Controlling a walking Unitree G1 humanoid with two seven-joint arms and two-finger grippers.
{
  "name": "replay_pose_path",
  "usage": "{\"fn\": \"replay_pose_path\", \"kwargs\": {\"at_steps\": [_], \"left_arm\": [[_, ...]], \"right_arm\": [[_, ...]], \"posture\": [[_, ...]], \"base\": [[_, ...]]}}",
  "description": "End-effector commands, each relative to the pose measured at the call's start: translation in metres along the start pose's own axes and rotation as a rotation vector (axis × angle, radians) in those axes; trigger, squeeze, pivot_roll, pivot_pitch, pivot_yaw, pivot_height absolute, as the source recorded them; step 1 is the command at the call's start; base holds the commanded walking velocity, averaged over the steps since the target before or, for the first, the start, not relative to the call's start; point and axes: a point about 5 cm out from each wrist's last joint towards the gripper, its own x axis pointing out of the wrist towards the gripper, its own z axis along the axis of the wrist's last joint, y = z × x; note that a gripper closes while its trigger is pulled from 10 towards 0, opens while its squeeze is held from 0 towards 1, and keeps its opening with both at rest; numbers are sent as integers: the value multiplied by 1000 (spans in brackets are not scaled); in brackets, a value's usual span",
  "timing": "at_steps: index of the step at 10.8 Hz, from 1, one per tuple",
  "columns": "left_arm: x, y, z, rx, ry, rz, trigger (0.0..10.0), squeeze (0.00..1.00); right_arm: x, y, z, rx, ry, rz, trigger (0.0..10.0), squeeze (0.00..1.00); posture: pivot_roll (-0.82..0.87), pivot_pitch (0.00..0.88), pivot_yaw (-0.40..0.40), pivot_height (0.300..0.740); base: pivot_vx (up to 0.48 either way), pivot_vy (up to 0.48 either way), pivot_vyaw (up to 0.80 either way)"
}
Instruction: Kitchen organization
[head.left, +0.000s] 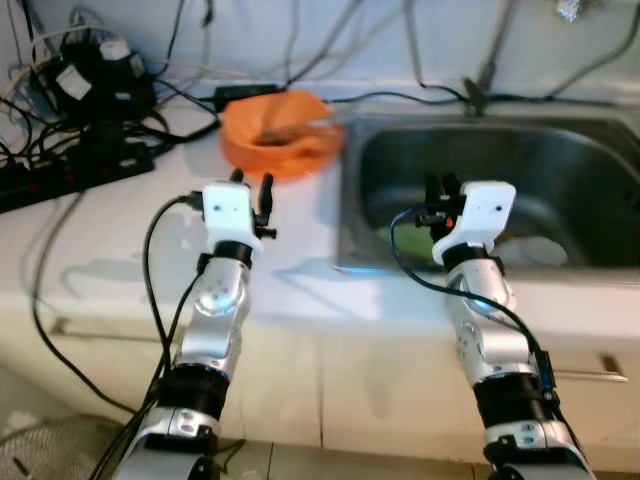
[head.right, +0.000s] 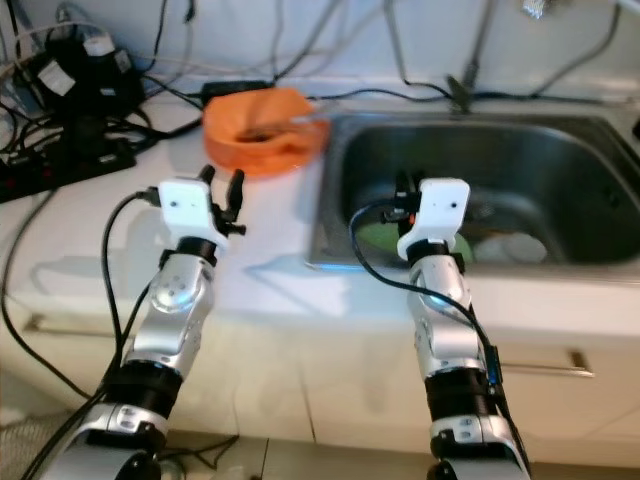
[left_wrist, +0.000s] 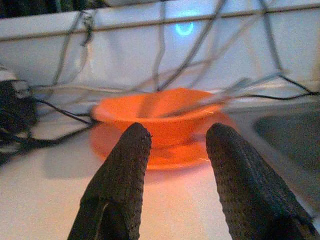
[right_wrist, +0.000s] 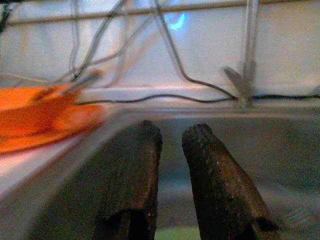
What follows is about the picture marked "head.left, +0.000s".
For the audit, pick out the metal spoon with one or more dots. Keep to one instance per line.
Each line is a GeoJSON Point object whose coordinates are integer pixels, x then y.
{"type": "Point", "coordinates": [318, 123]}

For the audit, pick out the chrome gooseneck faucet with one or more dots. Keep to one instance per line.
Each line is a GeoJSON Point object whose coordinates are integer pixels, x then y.
{"type": "Point", "coordinates": [490, 60]}

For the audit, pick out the black power brick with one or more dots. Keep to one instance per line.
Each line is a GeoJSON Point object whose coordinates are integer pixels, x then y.
{"type": "Point", "coordinates": [240, 95]}

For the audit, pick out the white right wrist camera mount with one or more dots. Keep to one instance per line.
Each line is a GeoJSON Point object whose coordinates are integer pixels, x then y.
{"type": "Point", "coordinates": [485, 215]}

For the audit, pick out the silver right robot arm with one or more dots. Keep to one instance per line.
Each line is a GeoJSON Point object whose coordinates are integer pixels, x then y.
{"type": "Point", "coordinates": [485, 340]}

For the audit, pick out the orange plastic bowl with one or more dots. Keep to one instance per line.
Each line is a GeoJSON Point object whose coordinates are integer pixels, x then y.
{"type": "Point", "coordinates": [250, 120]}

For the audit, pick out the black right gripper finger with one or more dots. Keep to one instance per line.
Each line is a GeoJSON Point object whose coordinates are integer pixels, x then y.
{"type": "Point", "coordinates": [451, 185]}
{"type": "Point", "coordinates": [432, 186]}

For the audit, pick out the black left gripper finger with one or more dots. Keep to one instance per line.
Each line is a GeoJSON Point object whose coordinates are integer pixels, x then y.
{"type": "Point", "coordinates": [267, 188]}
{"type": "Point", "coordinates": [238, 178]}

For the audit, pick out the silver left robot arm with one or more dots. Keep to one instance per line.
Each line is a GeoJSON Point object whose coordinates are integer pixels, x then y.
{"type": "Point", "coordinates": [215, 310]}

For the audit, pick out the green plate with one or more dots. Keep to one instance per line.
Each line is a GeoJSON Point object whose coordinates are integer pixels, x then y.
{"type": "Point", "coordinates": [412, 250]}

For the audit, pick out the stainless steel sink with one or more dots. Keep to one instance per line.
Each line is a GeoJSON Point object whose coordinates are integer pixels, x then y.
{"type": "Point", "coordinates": [560, 170]}

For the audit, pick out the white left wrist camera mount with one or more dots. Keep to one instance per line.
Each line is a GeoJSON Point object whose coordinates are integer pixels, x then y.
{"type": "Point", "coordinates": [228, 212]}

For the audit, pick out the black power strip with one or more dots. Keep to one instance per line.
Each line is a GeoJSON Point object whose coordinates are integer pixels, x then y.
{"type": "Point", "coordinates": [70, 175]}

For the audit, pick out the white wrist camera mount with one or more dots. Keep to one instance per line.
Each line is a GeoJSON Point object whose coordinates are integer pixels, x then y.
{"type": "Point", "coordinates": [228, 212]}
{"type": "Point", "coordinates": [485, 215]}

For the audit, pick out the white plate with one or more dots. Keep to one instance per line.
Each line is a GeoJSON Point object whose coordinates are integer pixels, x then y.
{"type": "Point", "coordinates": [540, 252]}

